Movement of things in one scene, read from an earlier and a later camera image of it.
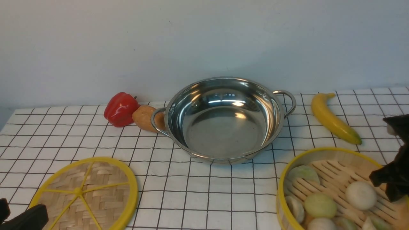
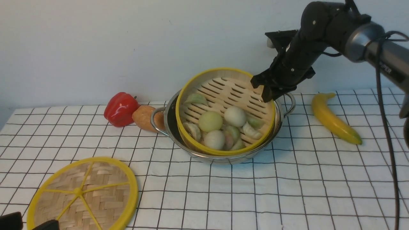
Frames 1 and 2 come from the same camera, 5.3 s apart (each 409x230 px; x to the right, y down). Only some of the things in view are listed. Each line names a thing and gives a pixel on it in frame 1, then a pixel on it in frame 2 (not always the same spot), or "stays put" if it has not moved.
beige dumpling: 296,208 -> 193,130
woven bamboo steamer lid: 94,193 stays put
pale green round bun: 320,205 -> 210,121
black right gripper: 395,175 -> 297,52
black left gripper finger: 35,218 -> 13,221
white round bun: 361,195 -> 235,116
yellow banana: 320,108 stays put
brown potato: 142,116 stays put
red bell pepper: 119,108 stays put
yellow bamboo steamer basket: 288,167 -> 218,111
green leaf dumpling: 302,171 -> 195,97
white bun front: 321,223 -> 214,140
